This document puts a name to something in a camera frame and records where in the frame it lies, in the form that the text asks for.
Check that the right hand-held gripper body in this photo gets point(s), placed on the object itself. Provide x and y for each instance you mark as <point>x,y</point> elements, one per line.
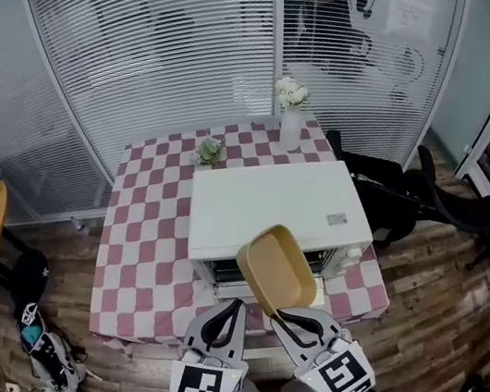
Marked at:
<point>342,375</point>

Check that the clear plastic bottle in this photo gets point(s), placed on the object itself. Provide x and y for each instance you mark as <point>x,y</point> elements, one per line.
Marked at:
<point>79,225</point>

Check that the yellow rectangular tray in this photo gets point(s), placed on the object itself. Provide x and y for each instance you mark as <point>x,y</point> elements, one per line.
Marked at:
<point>277,269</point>

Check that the small pale flower sprig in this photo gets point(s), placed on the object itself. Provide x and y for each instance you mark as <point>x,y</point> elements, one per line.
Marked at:
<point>209,150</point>

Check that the pink white checkered tablecloth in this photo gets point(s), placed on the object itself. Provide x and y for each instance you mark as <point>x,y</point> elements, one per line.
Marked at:
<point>143,255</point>

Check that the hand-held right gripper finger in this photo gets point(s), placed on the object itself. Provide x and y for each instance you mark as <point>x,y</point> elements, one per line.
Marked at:
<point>282,331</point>
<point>326,321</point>

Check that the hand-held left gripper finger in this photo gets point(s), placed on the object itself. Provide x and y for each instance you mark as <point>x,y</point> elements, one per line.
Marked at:
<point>239,337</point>
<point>196,332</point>

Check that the white power plug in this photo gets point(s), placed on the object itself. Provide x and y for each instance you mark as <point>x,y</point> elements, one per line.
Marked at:
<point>12,388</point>

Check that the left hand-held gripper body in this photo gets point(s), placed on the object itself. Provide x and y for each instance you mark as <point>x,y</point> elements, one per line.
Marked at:
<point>199,386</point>

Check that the teal cloth item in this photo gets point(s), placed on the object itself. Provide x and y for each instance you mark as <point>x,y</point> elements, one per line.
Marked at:
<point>30,336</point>

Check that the white window blind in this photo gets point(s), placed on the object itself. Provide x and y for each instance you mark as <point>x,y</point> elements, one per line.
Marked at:
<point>401,125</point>
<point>156,65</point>
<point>43,169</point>

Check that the white microwave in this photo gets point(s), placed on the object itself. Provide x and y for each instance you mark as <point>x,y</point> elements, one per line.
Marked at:
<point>269,200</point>

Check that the gray backpack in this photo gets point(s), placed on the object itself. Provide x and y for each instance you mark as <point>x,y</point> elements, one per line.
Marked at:
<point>56,364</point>

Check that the white paper notice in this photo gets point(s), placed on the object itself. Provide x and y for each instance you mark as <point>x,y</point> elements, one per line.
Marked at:
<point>410,15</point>

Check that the black cap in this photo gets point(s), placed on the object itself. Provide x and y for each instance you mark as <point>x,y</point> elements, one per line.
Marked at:
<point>29,275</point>

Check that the black white patterned tag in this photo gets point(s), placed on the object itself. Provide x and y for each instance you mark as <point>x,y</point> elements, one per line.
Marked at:
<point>30,315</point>

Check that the black office chair with headrest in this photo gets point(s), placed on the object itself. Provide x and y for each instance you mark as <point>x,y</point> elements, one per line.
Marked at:
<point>377,176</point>

